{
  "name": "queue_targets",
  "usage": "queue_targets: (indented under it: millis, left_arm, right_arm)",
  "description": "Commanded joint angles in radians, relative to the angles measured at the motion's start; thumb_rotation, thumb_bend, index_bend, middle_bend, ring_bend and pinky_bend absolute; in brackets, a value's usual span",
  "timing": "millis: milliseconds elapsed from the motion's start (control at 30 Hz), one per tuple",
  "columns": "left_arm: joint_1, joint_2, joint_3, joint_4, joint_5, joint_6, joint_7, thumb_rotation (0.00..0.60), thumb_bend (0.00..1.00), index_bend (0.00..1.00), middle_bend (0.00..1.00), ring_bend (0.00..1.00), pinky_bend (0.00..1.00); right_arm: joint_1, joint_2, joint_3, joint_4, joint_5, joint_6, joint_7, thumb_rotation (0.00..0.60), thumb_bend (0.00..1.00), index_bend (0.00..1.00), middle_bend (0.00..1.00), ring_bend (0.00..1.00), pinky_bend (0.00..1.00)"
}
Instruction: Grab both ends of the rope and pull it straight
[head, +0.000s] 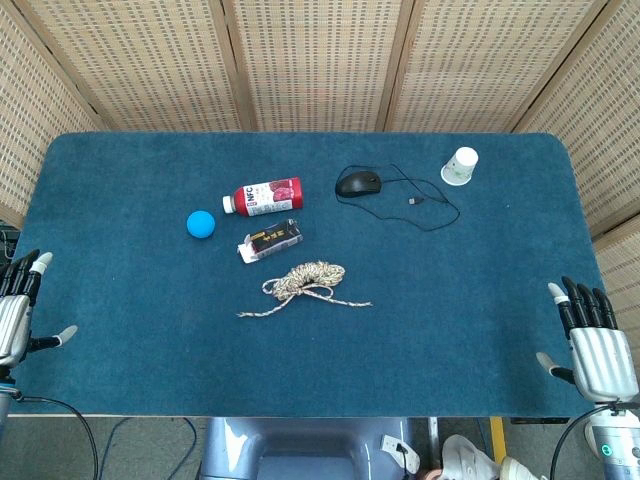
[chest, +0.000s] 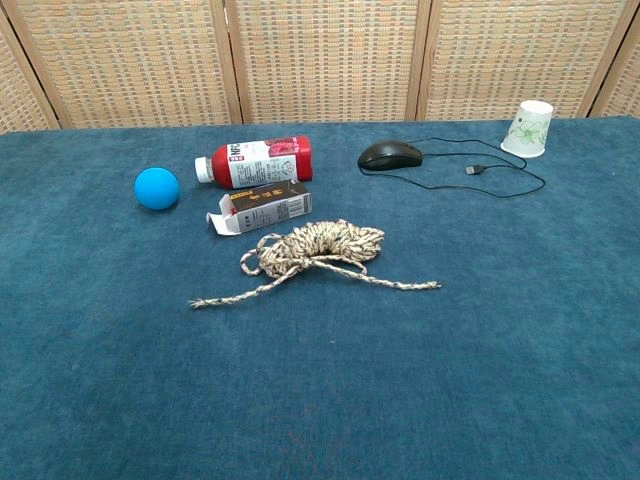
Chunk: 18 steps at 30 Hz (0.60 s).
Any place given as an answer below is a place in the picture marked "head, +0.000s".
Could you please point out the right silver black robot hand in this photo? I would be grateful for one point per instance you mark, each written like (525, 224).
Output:
(602, 357)

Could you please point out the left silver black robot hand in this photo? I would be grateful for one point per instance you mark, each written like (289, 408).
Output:
(15, 325)

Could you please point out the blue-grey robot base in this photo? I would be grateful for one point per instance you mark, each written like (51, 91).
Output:
(300, 445)

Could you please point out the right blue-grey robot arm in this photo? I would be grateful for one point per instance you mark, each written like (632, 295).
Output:
(620, 445)

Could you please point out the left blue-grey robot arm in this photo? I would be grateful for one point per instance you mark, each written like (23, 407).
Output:
(4, 402)

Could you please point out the blue felt table mat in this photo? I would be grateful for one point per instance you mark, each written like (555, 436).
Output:
(150, 325)

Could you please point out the white sneaker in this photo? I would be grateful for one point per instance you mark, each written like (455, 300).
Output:
(520, 470)
(467, 457)

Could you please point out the blue foam ball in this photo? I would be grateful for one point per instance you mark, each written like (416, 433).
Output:
(201, 224)

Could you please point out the white floral paper cup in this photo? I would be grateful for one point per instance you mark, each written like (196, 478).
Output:
(460, 167)

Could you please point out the red juice bottle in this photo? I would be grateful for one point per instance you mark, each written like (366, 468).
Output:
(270, 197)

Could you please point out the woven bamboo folding screen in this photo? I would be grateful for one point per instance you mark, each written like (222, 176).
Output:
(320, 60)

